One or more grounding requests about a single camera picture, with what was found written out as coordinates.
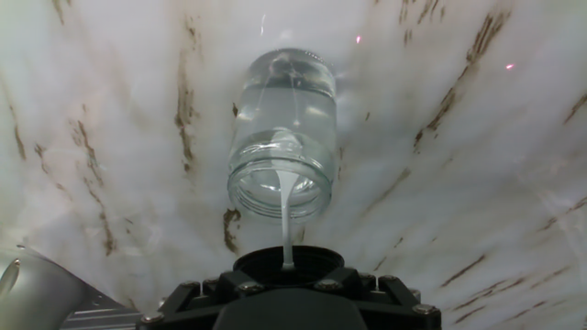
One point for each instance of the clear glass jar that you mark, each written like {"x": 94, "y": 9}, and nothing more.
{"x": 321, "y": 119}

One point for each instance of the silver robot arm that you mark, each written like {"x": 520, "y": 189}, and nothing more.
{"x": 36, "y": 293}

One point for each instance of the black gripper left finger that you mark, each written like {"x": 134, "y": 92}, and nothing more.
{"x": 192, "y": 302}

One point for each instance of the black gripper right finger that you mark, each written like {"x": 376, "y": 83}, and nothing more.
{"x": 390, "y": 302}

